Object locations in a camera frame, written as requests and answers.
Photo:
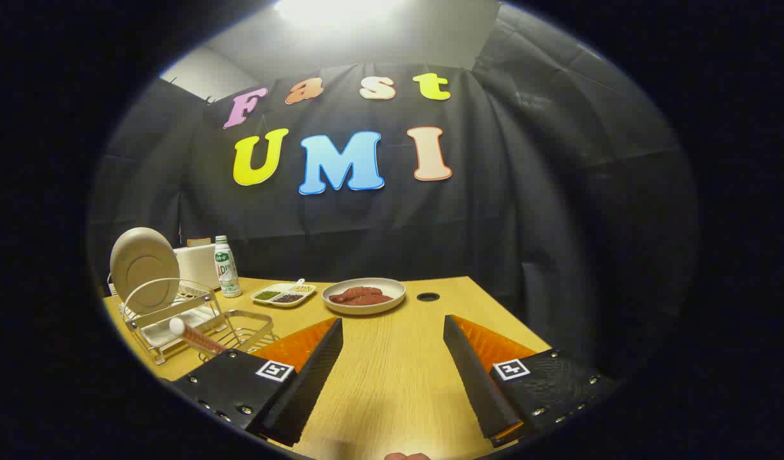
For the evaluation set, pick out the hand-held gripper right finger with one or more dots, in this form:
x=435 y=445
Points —
x=475 y=383

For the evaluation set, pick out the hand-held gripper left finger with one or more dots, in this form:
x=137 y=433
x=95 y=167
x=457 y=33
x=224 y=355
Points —
x=315 y=383

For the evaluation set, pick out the beige round plate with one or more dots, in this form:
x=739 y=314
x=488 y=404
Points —
x=142 y=268

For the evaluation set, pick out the beige dish with meat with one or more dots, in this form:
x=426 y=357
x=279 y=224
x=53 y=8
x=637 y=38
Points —
x=392 y=291

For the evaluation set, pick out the dark red beans pile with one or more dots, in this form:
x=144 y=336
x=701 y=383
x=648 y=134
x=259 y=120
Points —
x=288 y=298

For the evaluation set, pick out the yellow beans pile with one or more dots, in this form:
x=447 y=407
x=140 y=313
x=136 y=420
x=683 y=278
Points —
x=302 y=289

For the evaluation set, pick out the red raw meat piece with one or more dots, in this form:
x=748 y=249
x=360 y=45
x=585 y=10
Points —
x=376 y=299
x=353 y=293

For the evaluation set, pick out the green beans pile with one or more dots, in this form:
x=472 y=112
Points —
x=268 y=295

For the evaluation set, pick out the white divided snack tray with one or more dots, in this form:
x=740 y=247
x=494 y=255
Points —
x=283 y=287

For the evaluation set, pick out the white bottle with green label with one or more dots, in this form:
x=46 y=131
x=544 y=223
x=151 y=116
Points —
x=227 y=271

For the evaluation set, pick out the white drip tray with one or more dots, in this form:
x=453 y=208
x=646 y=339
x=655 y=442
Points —
x=158 y=333

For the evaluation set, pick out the white toaster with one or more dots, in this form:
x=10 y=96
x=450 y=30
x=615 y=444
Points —
x=197 y=265

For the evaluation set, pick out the black backdrop cloth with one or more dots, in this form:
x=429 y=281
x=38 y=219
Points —
x=558 y=223

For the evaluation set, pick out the brown toast slice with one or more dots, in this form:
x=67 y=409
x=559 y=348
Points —
x=199 y=242

